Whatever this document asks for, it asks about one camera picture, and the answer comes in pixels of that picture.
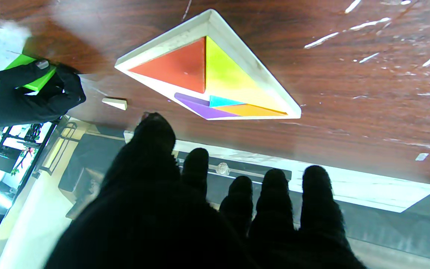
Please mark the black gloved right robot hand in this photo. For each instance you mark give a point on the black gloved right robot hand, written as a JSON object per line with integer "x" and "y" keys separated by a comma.
{"x": 24, "y": 97}

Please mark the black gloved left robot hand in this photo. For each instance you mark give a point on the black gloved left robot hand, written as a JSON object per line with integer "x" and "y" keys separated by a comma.
{"x": 200, "y": 224}

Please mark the green tangram square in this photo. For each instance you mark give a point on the green tangram square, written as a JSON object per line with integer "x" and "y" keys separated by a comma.
{"x": 36, "y": 74}

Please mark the small natural wood triangle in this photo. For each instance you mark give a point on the small natural wood triangle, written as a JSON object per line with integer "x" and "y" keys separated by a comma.
{"x": 115, "y": 102}

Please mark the purple tangram triangle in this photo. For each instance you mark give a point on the purple tangram triangle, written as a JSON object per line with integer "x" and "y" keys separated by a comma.
{"x": 200, "y": 106}

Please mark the blue tangram triangle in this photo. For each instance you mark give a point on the blue tangram triangle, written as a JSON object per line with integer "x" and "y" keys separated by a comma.
{"x": 222, "y": 101}

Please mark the orange tangram parallelogram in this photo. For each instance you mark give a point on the orange tangram parallelogram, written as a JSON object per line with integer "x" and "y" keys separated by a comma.
{"x": 252, "y": 110}

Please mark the large yellow tangram triangle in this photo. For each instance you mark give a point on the large yellow tangram triangle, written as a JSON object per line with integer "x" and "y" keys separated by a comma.
{"x": 233, "y": 78}

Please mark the large red tangram triangle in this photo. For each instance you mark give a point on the large red tangram triangle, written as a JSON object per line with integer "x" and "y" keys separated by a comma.
{"x": 177, "y": 67}

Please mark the square wooden puzzle tray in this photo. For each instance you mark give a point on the square wooden puzzle tray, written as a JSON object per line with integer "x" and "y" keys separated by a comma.
{"x": 248, "y": 59}

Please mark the small glass ball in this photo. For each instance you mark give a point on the small glass ball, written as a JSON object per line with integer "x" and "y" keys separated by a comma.
{"x": 222, "y": 169}

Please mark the long black decorative tray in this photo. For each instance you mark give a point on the long black decorative tray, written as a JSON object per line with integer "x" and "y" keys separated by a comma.
{"x": 245, "y": 170}

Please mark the brown throw pillow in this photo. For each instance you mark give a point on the brown throw pillow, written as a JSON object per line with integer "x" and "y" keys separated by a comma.
{"x": 84, "y": 186}

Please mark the thin metal side table frame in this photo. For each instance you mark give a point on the thin metal side table frame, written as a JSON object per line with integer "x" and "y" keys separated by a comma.
{"x": 47, "y": 149}

